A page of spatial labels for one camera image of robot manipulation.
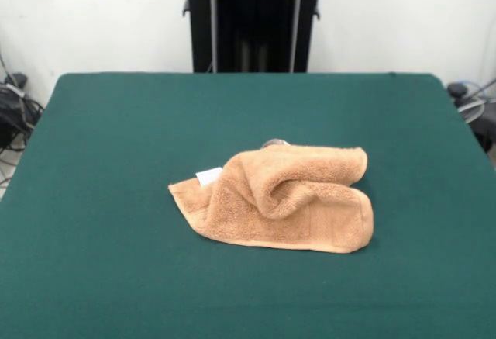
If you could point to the tan terry towel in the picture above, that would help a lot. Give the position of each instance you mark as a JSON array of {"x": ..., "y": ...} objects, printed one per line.
[{"x": 279, "y": 207}]

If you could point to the dark green table cloth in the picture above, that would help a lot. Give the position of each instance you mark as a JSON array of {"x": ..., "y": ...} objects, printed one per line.
[{"x": 116, "y": 129}]

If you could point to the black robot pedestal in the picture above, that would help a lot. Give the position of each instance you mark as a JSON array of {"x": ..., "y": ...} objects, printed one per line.
[{"x": 255, "y": 21}]

